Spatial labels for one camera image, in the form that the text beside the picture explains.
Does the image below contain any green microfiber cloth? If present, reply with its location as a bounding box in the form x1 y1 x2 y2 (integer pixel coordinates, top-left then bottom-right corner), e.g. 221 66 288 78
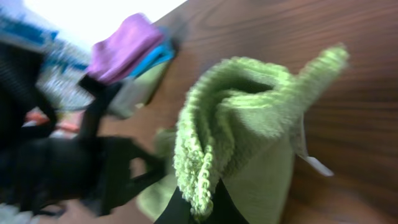
137 45 349 223

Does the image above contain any folded green cloth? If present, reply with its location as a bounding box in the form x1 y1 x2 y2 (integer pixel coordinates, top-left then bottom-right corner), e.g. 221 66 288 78
132 62 169 108

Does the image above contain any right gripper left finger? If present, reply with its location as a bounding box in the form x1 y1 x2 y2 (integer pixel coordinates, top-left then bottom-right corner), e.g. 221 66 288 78
154 187 191 224

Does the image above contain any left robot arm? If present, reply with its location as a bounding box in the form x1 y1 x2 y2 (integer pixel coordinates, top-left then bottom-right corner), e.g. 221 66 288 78
1 43 165 215

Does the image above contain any folded blue cloth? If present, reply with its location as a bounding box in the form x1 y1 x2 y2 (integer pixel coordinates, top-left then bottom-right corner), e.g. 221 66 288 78
129 27 175 78

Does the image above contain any folded purple cloth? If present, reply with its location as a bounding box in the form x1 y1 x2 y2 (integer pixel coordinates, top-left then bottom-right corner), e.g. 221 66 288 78
86 14 164 84

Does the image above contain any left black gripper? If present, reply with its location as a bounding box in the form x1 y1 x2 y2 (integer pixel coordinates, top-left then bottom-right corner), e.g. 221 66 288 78
1 137 165 215

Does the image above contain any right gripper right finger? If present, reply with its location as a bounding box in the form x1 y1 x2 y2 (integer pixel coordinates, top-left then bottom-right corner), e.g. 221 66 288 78
211 180 248 224

